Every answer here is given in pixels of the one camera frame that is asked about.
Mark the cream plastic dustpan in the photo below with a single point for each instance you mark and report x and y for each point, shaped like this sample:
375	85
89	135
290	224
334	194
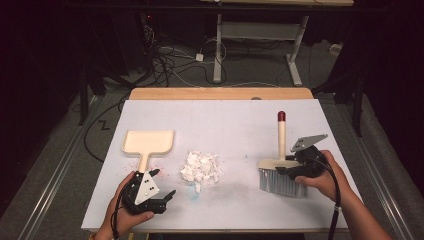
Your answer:
148	142

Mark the cream brush with grey bristles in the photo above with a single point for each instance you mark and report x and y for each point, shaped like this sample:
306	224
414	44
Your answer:
278	183

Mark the white power adapter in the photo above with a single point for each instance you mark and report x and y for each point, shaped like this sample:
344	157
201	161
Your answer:
199	57

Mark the small white box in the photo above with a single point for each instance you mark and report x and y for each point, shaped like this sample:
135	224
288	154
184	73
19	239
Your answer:
335	49

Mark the white foam board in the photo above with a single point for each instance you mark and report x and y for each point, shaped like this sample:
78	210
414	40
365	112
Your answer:
220	120

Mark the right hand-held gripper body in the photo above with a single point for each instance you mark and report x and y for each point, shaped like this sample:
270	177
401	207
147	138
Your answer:
310	163

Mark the white metal desk frame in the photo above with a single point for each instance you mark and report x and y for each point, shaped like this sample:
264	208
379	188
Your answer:
218	50

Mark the pile of white paper scraps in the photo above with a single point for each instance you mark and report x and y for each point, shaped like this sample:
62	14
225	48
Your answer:
200	168

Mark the person's left hand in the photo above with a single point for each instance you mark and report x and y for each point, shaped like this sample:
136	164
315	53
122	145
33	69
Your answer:
121	221

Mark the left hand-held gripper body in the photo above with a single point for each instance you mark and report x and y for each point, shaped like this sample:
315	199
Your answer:
146	188

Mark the person's right hand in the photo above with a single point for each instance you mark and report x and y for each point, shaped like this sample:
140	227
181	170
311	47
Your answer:
328	185

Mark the wooden table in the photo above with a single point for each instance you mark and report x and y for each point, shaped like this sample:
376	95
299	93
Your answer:
220	93

